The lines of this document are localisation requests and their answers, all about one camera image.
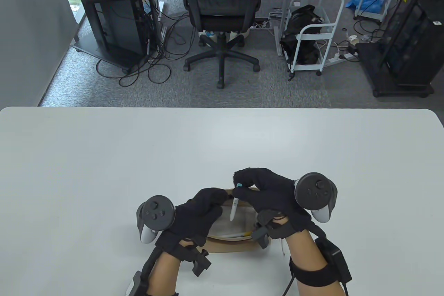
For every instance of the person's right hand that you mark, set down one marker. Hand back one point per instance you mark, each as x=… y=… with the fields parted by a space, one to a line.
x=274 y=192

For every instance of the person's left hand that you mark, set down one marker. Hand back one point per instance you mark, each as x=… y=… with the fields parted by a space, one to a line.
x=194 y=216

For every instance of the teal capped twist pen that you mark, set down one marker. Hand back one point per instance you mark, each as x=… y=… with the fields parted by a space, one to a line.
x=234 y=211

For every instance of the beige fabric pen pouch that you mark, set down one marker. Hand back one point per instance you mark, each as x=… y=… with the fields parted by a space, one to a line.
x=229 y=245

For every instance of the yellow capped twist pen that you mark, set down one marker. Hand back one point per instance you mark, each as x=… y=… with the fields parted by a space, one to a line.
x=247 y=233

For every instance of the person's left forearm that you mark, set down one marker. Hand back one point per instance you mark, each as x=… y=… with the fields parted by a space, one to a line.
x=163 y=275

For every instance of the dark grey left hand controller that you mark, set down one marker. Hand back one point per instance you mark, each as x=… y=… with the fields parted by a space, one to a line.
x=158 y=211

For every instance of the dark grey hand controller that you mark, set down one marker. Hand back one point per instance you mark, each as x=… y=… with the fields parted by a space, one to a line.
x=158 y=211
x=314 y=188

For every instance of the dark grey right hand controller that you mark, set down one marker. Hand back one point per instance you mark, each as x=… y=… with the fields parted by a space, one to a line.
x=314 y=188

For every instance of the black labelled sensor box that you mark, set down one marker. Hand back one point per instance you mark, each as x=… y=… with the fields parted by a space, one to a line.
x=334 y=258
x=137 y=285

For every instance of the white power strip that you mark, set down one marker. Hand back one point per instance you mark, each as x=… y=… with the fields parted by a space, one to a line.
x=334 y=59
x=260 y=26

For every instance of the black wheeled platform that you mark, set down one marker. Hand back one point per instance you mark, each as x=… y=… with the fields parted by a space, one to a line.
x=378 y=74

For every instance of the black backpack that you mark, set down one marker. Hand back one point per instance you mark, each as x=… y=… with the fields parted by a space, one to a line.
x=303 y=22

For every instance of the white metal trolley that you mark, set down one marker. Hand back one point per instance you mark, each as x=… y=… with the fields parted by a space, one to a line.
x=331 y=28

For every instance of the black computer tower cart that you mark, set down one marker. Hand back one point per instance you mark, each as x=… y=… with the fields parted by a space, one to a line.
x=118 y=22

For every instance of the blue plastic bag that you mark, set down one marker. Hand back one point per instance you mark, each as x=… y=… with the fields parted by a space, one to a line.
x=366 y=1

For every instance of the black equipment case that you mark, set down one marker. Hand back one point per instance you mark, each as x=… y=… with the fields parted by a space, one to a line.
x=416 y=32

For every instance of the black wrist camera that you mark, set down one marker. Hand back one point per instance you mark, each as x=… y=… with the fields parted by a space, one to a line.
x=262 y=237
x=197 y=261

